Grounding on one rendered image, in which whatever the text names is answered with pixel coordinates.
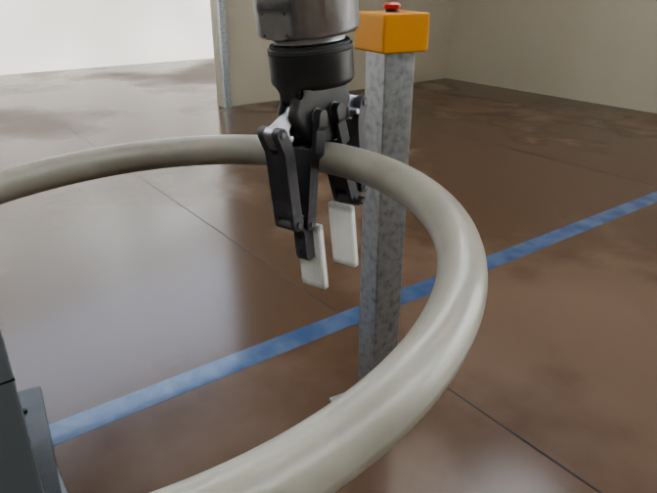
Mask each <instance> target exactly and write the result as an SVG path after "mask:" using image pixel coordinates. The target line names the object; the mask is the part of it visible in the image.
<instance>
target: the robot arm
mask: <svg viewBox="0 0 657 493"><path fill-rule="evenodd" d="M252 2H253V10H254V17H255V24H256V32H257V35H258V36H259V37H260V38H261V39H264V40H272V41H273V43H271V44H270V45H269V48H268V49H267V52H268V60H269V69H270V76H271V82H272V84H273V86H274V87H275V88H276V89H277V90H278V92H279V93H280V105H279V110H278V115H279V117H278V118H277V119H276V120H275V121H274V122H273V123H272V124H271V125H270V126H263V125H262V126H260V127H259V128H258V130H257V136H258V138H259V141H260V143H261V145H262V147H263V149H264V152H265V156H266V162H267V169H268V176H269V183H270V189H271V196H272V203H273V209H274V216H275V223H276V225H277V226H278V227H282V228H285V229H288V230H291V231H293V233H294V240H295V248H296V254H297V256H298V257H299V258H300V265H301V274H302V282H303V283H305V284H308V285H311V286H314V287H317V288H320V289H323V290H325V289H326V288H328V287H329V281H328V271H327V261H326V251H325V241H324V230H323V225H322V224H319V223H316V216H317V197H318V180H319V160H320V158H321V157H322V156H323V155H324V150H325V142H326V141H329V142H334V143H339V144H344V145H349V146H353V147H357V148H361V149H365V150H366V149H367V140H366V113H367V107H368V98H367V97H366V96H359V95H350V94H349V91H348V88H347V86H346V84H347V83H349V82H350V81H351V80H352V79H353V78H354V75H355V70H354V55H353V41H352V40H350V37H348V36H345V34H346V33H349V32H352V31H355V30H356V29H357V28H358V27H359V25H360V16H359V0H252ZM301 145H302V146H308V147H312V148H306V147H302V146H301ZM328 179H329V183H330V187H331V191H332V195H333V198H334V199H335V200H336V201H337V202H335V201H330V202H329V203H328V214H329V225H330V235H331V246H332V257H333V261H334V262H337V263H340V264H344V265H347V266H350V267H354V268H355V267H357V266H358V265H359V263H358V250H357V235H356V228H357V220H356V205H363V204H364V202H365V197H362V196H359V195H360V194H361V192H362V193H365V192H366V191H367V189H368V186H366V185H363V184H360V183H358V182H355V181H351V180H348V179H345V178H341V177H338V176H334V175H330V174H328ZM302 214H303V215H304V216H302Z"/></svg>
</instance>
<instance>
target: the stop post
mask: <svg viewBox="0 0 657 493"><path fill-rule="evenodd" d="M359 16H360V25H359V27H358V28H357V29H356V30H355V42H354V47H355V49H358V50H363V51H367V52H366V90H365V96H366V97H367V98H368V107H367V113H366V140H367V150H368V151H372V152H375V153H378V154H381V155H384V156H387V157H391V158H394V159H396V160H398V161H401V162H403V163H404V164H406V165H409V152H410V135H411V118H412V100H413V84H414V67H415V52H424V51H426V50H427V48H428V32H429V18H430V15H429V13H427V12H415V11H401V10H399V9H385V11H359ZM363 197H365V202H364V204H363V207H362V246H361V285H360V325H359V364H358V381H360V380H361V379H362V378H363V377H365V376H366V375H367V374H368V373H369V372H370V371H371V370H373V369H374V368H375V367H376V366H377V365H378V364H379V363H380V362H381V361H382V360H383V359H384V358H385V357H386V356H387V355H388V354H389V353H390V352H391V351H392V350H393V349H394V348H395V347H396V346H397V345H398V339H399V323H400V305H401V288H402V271H403V254H404V238H405V220H406V208H405V207H404V206H403V205H401V204H400V203H398V202H396V201H395V200H393V199H391V198H390V197H388V196H386V195H384V194H383V193H381V192H379V191H377V190H375V189H373V188H371V187H368V189H367V191H366V192H365V193H363Z"/></svg>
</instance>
